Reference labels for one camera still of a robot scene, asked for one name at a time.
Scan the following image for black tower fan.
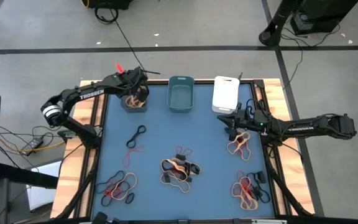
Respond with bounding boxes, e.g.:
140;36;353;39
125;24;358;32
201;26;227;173
259;0;301;47

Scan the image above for black floor cable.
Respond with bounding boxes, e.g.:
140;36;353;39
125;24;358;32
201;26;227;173
93;5;161;80
0;120;71;156
278;21;342;91

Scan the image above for thin tan rubber band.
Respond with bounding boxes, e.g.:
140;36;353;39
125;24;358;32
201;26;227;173
110;172;138;201

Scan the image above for large black rubber band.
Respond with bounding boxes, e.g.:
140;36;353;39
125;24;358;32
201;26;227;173
161;159;198;175

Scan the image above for silver aluminium bracket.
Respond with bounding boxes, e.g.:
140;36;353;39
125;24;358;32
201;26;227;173
251;218;288;224

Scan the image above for yellow cable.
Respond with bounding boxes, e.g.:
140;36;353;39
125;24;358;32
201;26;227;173
0;138;67;154

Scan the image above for black stand bar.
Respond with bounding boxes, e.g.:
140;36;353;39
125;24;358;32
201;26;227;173
0;162;59;190

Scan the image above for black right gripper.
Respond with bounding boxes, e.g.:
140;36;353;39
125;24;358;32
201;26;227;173
216;106;272;138

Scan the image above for white plastic basket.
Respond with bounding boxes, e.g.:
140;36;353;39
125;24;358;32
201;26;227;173
211;75;241;114

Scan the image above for grey plastic basket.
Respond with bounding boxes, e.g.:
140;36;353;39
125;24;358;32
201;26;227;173
120;88;149;113

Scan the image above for white board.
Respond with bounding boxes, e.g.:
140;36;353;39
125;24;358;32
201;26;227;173
25;160;63;213

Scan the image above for black equipment case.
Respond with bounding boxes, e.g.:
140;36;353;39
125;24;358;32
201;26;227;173
81;0;134;10

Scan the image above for teal plastic basket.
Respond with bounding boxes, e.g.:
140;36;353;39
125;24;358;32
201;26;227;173
167;75;195;113

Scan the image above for black equipment box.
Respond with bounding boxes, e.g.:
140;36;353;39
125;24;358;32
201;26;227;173
290;0;358;35

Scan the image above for black power adapter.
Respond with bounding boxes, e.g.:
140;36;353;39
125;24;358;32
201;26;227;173
21;138;45;154

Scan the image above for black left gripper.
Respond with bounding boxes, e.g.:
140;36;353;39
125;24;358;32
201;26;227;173
113;67;151;103

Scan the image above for blue table mat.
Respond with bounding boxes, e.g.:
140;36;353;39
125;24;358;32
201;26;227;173
91;83;275;220

